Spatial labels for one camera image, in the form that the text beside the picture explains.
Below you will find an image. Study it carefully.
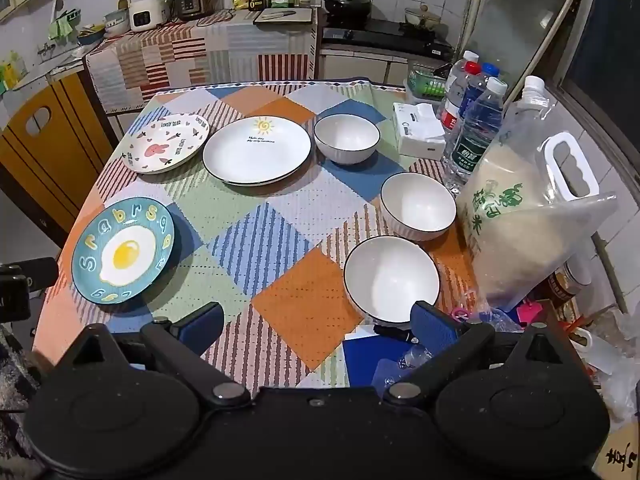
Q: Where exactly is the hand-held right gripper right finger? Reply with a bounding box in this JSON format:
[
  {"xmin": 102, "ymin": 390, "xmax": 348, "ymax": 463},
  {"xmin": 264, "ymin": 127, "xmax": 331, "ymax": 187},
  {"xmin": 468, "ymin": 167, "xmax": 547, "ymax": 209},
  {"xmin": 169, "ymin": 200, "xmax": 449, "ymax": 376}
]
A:
[{"xmin": 382, "ymin": 301, "xmax": 576, "ymax": 406}]

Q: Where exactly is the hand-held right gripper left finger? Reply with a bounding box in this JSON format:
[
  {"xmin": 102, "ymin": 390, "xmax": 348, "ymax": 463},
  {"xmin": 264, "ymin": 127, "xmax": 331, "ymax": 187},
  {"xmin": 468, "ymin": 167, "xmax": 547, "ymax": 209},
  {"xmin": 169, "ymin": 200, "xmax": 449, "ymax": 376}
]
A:
[{"xmin": 65, "ymin": 302, "xmax": 252, "ymax": 409}]

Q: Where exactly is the white bowl black rim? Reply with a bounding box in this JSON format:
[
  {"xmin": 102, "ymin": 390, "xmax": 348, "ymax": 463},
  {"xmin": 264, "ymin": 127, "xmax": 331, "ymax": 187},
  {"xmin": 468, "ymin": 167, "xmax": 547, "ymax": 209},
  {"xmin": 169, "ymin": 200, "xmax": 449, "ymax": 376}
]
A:
[
  {"xmin": 380, "ymin": 172, "xmax": 457, "ymax": 242},
  {"xmin": 313, "ymin": 113, "xmax": 381, "ymax": 166},
  {"xmin": 343, "ymin": 235, "xmax": 441, "ymax": 325}
]

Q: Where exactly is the blue fried egg plate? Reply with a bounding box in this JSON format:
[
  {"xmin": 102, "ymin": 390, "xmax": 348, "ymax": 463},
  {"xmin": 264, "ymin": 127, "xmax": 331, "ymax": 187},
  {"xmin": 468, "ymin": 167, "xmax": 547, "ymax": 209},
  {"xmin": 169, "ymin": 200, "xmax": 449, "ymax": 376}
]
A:
[{"xmin": 71, "ymin": 196, "xmax": 176, "ymax": 306}]

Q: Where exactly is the dark plate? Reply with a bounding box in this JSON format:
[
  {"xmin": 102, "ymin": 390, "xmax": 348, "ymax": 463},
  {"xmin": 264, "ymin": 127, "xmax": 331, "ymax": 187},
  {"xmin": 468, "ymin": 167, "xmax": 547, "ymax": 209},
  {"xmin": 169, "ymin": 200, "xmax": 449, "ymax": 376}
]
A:
[{"xmin": 202, "ymin": 116, "xmax": 313, "ymax": 184}]

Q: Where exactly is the white bunny carrot plate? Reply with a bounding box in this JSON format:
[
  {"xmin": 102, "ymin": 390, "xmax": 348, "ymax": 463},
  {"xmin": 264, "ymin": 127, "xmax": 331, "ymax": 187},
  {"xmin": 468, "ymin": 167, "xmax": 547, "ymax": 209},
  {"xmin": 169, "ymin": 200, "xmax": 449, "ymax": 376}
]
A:
[{"xmin": 122, "ymin": 112, "xmax": 211, "ymax": 175}]

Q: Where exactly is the black flashlight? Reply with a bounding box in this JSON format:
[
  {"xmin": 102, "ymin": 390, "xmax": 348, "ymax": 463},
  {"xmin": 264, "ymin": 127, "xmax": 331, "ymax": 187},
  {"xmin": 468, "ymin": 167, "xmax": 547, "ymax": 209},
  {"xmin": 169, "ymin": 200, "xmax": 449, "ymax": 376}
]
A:
[{"xmin": 372, "ymin": 324, "xmax": 416, "ymax": 344}]

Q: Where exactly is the blue folder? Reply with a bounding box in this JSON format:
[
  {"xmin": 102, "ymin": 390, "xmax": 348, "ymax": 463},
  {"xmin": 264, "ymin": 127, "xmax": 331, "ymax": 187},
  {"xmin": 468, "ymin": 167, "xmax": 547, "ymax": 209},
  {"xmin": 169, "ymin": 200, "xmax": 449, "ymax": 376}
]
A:
[{"xmin": 342, "ymin": 335, "xmax": 416, "ymax": 389}]

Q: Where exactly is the patchwork tablecloth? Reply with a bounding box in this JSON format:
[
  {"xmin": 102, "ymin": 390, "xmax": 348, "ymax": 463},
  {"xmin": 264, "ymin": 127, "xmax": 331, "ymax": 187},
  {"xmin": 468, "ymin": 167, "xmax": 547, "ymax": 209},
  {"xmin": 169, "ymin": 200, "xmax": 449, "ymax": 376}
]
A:
[{"xmin": 32, "ymin": 80, "xmax": 501, "ymax": 391}]

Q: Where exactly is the clear rice bag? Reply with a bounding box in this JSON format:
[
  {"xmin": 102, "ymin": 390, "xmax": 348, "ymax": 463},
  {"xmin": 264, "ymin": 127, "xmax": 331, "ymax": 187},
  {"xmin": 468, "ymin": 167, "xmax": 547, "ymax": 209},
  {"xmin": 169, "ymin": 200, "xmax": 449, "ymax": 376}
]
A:
[{"xmin": 455, "ymin": 76, "xmax": 618, "ymax": 313}]

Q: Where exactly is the brown label jar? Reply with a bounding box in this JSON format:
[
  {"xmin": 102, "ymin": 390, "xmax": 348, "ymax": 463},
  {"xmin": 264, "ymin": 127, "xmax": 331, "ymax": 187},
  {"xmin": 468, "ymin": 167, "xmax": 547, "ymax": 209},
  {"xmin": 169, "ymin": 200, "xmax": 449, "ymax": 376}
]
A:
[{"xmin": 547, "ymin": 255, "xmax": 596, "ymax": 311}]

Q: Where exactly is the white tissue pack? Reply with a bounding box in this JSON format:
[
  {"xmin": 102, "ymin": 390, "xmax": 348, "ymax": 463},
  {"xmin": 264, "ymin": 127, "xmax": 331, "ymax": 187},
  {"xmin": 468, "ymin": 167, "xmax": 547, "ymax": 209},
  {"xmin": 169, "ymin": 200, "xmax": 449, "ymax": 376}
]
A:
[{"xmin": 391, "ymin": 102, "xmax": 447, "ymax": 162}]

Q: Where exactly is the green label water bottle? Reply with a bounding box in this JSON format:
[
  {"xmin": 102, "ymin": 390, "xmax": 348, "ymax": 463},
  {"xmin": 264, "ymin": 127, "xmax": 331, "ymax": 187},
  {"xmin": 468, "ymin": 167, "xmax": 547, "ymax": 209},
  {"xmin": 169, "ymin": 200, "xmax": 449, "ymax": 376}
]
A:
[{"xmin": 442, "ymin": 77, "xmax": 507, "ymax": 193}]

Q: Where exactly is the clear plastic bag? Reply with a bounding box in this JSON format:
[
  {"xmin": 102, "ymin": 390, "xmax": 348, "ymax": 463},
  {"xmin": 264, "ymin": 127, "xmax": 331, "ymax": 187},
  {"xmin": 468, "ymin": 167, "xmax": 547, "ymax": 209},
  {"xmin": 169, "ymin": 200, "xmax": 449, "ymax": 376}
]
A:
[{"xmin": 575, "ymin": 310, "xmax": 640, "ymax": 421}]

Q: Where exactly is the red cap water bottle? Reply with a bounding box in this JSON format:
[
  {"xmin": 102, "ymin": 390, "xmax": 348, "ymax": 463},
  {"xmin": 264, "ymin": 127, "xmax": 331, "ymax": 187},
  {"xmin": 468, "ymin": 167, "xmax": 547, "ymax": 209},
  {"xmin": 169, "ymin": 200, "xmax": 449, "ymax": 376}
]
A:
[{"xmin": 437, "ymin": 61, "xmax": 483, "ymax": 133}]

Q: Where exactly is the cardboard box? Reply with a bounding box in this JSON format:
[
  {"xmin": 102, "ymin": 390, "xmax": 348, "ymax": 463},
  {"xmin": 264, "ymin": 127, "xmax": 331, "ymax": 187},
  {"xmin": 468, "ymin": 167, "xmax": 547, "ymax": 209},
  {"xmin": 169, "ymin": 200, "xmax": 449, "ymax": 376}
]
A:
[{"xmin": 592, "ymin": 420, "xmax": 640, "ymax": 480}]

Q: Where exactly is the blue label water bottle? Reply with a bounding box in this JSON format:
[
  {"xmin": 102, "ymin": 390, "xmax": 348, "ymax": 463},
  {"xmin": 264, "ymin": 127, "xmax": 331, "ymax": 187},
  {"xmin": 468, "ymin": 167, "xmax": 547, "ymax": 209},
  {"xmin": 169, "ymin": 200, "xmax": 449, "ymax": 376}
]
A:
[{"xmin": 457, "ymin": 62, "xmax": 501, "ymax": 122}]

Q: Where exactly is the green plastic basket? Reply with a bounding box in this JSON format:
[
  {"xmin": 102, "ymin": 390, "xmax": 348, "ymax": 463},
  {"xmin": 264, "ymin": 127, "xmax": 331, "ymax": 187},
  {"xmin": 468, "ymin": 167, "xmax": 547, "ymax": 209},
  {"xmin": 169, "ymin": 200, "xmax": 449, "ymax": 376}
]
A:
[{"xmin": 406, "ymin": 62, "xmax": 449, "ymax": 102}]

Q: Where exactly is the white cap water bottle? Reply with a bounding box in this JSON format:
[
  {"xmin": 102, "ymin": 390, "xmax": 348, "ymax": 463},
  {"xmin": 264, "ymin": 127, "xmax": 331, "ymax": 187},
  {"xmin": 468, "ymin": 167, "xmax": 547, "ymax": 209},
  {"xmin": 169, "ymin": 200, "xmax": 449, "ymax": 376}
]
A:
[{"xmin": 445, "ymin": 51, "xmax": 480, "ymax": 92}]

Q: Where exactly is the green dish cloth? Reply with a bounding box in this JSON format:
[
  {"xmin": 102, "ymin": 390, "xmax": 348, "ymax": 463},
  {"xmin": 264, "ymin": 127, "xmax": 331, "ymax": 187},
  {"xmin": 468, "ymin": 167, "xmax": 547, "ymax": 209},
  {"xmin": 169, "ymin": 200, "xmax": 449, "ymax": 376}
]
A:
[{"xmin": 48, "ymin": 10, "xmax": 83, "ymax": 43}]

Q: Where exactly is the cream stove base cabinet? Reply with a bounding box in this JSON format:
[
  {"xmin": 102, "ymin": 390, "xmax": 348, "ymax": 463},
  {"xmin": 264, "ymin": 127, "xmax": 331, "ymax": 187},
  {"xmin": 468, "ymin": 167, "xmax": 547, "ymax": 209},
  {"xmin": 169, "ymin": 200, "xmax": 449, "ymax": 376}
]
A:
[{"xmin": 318, "ymin": 49, "xmax": 411, "ymax": 86}]

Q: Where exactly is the striped patchwork counter cloth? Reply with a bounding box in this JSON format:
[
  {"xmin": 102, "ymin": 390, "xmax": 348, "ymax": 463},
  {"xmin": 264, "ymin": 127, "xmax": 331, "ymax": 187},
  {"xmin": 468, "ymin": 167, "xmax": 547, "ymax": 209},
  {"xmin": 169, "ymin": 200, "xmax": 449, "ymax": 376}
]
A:
[{"xmin": 86, "ymin": 7, "xmax": 319, "ymax": 111}]

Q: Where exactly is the white ceramic basin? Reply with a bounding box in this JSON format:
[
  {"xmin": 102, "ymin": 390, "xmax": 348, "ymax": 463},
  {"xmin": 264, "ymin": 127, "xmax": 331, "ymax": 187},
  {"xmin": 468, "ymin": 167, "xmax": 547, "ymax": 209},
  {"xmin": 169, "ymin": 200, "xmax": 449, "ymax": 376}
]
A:
[{"xmin": 103, "ymin": 10, "xmax": 132, "ymax": 36}]

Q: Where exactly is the black gas stove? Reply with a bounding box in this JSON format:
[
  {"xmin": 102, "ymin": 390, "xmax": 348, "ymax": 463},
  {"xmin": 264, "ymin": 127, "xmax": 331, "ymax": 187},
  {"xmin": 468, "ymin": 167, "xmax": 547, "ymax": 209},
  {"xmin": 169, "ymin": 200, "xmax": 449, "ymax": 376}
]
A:
[{"xmin": 321, "ymin": 20, "xmax": 453, "ymax": 58}]

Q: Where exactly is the white rice cooker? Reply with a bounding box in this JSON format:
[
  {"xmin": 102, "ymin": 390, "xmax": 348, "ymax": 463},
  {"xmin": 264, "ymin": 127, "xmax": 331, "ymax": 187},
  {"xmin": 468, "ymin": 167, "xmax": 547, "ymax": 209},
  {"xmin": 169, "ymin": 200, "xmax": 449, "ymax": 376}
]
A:
[{"xmin": 129, "ymin": 0, "xmax": 171, "ymax": 33}]

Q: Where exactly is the cream cooking pot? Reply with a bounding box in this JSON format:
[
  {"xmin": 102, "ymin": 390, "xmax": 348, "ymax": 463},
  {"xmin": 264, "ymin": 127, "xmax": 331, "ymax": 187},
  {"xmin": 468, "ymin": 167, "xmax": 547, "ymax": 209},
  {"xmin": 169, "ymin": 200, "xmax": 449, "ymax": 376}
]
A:
[{"xmin": 404, "ymin": 5, "xmax": 443, "ymax": 29}]

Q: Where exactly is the reflective metal panel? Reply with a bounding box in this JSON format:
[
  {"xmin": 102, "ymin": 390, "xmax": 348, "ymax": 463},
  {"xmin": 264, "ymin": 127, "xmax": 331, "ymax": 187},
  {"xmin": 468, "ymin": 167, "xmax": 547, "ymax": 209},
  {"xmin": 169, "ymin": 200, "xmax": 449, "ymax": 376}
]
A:
[{"xmin": 467, "ymin": 0, "xmax": 591, "ymax": 98}]

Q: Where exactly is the white cutting board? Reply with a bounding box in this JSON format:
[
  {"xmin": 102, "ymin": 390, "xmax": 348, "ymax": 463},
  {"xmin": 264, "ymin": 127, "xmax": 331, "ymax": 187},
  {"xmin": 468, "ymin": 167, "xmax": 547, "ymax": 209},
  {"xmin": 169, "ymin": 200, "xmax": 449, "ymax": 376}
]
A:
[{"xmin": 252, "ymin": 7, "xmax": 315, "ymax": 26}]

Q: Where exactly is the black wok with lid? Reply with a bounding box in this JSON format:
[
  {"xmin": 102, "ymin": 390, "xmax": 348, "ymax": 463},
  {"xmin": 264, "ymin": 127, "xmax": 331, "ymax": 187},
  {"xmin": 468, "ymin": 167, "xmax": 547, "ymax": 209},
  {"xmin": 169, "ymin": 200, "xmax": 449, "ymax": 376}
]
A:
[{"xmin": 322, "ymin": 0, "xmax": 373, "ymax": 26}]

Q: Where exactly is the window frame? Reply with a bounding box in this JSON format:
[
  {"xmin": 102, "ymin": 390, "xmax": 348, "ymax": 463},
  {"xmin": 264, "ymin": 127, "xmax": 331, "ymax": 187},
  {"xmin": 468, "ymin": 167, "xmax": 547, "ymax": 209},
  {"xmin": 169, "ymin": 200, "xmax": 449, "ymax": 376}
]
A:
[{"xmin": 545, "ymin": 0, "xmax": 640, "ymax": 161}]

